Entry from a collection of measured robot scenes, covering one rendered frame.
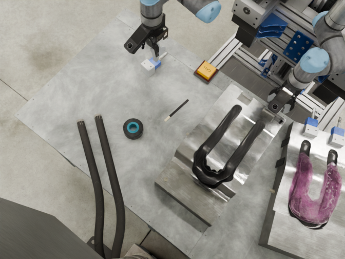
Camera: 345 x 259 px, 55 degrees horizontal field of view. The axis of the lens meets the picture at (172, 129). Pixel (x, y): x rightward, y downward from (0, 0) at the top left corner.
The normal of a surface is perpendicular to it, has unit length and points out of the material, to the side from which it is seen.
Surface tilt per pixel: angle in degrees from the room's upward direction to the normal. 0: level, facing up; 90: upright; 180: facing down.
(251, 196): 0
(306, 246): 0
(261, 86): 0
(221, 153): 27
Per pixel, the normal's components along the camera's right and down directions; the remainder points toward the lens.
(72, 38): 0.04, -0.34
